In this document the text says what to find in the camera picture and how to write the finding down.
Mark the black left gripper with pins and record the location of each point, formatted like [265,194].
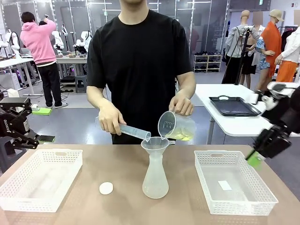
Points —
[11,126]

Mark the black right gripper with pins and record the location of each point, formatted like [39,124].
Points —
[291,112]

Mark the white perforated plastic basket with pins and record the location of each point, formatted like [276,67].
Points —
[234,208]
[35,204]

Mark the clear plastic measuring jug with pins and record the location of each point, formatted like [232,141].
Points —
[178,126]

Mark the white round flask cap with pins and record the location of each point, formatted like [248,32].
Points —
[106,188]

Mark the clear plastic graduated cylinder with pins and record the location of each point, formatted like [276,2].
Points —
[136,131]

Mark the translucent plastic funnel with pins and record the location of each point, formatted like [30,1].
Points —
[153,145]

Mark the translucent plastic conical flask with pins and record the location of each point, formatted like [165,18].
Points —
[154,185]

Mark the person's right forearm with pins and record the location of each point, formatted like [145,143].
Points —
[98,99]

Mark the person's left forearm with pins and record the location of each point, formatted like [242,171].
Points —
[186,84]

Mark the person's right hand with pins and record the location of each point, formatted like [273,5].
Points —
[110,122]

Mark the person's left hand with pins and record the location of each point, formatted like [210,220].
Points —
[182,105]

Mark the white side table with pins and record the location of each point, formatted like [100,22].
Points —
[234,126]

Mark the black plastic tray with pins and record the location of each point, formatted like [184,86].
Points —
[234,109]

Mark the white office desk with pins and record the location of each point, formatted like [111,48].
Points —
[14,61]

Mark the silver laptop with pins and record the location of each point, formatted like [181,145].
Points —
[25,52]

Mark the mannequin in orange trousers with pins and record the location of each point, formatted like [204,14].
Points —
[284,70]

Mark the grey work desk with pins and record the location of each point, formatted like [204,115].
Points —
[70,58]

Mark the person in pink hoodie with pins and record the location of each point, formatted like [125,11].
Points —
[35,42]

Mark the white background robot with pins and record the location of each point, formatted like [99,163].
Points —
[57,37]
[14,39]

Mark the mannequin in blue floral dress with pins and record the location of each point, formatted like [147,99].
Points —
[261,47]

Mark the mannequin in orange dress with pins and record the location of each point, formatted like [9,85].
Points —
[273,42]

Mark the white humanoid robot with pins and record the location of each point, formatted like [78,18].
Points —
[84,37]

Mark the white shoe rack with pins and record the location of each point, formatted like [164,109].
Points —
[207,63]

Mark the mannequin in grey shirt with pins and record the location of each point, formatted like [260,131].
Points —
[235,42]

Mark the clothes rack with garments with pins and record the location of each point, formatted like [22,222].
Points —
[287,35]

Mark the person in black t-shirt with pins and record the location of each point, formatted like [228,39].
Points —
[140,58]

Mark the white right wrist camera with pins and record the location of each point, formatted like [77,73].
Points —
[269,103]

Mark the black camera tripod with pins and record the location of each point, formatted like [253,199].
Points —
[243,49]

